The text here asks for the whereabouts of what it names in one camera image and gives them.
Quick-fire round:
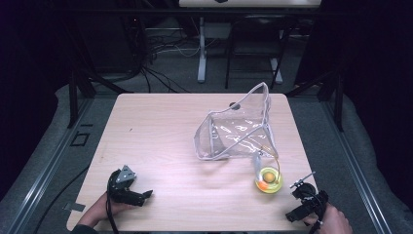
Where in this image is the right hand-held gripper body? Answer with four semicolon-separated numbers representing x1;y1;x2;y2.
289;171;329;218

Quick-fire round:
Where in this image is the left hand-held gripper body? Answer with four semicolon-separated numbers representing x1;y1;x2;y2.
106;165;146;208

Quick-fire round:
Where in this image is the person's left hand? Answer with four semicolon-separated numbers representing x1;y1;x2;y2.
76;192;134;229

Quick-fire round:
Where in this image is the person's right hand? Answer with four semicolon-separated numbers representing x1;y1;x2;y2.
302;202;354;234

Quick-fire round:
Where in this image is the yellow green round toy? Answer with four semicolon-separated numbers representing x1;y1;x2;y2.
254;166;283;195

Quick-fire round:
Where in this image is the grey tape strip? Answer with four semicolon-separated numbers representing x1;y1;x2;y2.
63;202;87;213

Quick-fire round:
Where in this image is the grey tube with orange end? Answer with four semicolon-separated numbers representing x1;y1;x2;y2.
252;150;269;191

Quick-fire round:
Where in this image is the clear plastic zipper pouch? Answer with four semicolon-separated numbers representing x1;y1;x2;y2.
193;81;280;162

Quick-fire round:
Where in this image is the black metal stand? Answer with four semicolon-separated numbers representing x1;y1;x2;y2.
62;19;134;129
285;58;345;133

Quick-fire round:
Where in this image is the white desk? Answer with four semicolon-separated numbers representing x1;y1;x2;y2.
178;0;322;84

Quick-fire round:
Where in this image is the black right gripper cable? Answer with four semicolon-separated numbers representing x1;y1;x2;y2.
306;191;329;234

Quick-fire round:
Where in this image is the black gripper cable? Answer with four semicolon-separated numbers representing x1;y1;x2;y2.
306;191;329;234
105;169;121;234

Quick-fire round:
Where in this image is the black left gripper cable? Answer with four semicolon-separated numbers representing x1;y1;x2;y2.
105;169;121;234

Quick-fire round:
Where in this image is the thin orange cord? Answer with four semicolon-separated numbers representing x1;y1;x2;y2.
259;145;282;183

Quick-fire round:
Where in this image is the aluminium floor rail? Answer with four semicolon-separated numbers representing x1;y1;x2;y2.
6;97;95;234
319;97;393;234

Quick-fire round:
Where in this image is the black floor cable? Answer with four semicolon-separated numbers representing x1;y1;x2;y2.
32;165;91;234

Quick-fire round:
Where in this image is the bundle of black floor cables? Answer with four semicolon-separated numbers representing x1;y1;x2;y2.
120;13;203;95

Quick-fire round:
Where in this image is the black metal chair frame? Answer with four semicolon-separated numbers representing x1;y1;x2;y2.
224;14;297;91

